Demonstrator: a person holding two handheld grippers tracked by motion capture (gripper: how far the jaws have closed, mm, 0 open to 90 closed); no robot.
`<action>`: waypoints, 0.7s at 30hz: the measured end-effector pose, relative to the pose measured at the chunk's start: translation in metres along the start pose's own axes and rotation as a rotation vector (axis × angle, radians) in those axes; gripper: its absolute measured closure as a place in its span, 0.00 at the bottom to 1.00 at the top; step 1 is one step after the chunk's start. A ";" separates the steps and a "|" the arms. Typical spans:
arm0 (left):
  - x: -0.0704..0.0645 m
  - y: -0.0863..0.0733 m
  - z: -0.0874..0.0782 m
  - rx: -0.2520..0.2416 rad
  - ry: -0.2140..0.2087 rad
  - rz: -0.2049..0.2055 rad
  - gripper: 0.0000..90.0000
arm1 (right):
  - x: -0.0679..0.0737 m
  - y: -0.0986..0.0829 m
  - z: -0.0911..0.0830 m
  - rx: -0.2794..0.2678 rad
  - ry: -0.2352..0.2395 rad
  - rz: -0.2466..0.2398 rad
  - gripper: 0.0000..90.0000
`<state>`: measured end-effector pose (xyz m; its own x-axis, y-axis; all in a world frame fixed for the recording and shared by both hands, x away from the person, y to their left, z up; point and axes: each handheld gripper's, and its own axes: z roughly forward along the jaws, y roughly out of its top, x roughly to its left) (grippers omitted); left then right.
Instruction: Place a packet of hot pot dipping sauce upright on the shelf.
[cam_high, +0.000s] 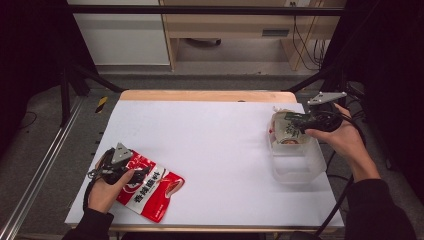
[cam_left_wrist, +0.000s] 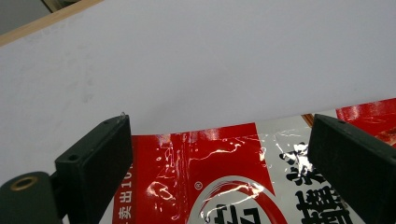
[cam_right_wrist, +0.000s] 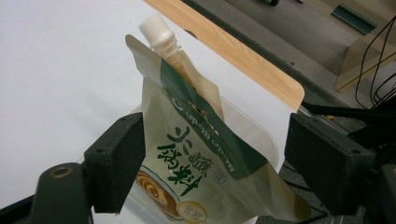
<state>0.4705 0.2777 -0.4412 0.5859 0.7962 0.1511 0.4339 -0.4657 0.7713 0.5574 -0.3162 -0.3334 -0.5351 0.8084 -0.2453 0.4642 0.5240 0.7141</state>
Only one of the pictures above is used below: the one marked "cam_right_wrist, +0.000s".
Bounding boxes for black frame stand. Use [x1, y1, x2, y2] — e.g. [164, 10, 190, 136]
[301, 98, 396, 150]

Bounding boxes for bundle of hanging black cables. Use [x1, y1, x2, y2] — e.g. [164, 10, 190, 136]
[354, 14, 396, 109]

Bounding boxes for translucent plastic container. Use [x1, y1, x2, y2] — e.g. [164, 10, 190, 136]
[76, 96, 280, 224]

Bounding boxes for wooden table edge strip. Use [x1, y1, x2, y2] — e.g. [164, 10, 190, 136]
[143, 0, 306, 112]

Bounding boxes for green and beige sauce pouch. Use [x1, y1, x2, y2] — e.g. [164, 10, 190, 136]
[124, 33, 313, 224]

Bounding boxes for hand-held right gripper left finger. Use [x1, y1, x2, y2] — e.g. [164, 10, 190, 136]
[83, 112, 147, 215]

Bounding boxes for grey drawer handle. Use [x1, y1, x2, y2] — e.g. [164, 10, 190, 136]
[330, 3, 378, 35]

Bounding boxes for white paper sheet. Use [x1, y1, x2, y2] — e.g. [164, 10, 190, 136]
[0, 0, 295, 224]

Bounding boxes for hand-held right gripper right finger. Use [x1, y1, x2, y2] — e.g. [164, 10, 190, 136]
[284, 112, 376, 217]

